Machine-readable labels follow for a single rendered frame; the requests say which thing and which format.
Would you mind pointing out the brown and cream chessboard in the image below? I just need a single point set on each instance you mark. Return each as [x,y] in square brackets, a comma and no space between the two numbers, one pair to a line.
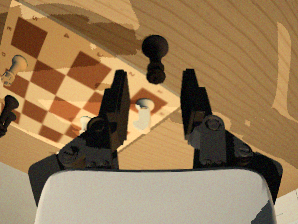
[66,76]

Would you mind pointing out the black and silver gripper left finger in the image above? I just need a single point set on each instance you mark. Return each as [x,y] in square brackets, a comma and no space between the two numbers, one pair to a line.
[94,144]

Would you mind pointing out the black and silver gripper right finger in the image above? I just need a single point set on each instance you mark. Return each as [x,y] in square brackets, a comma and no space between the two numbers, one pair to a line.
[213,144]

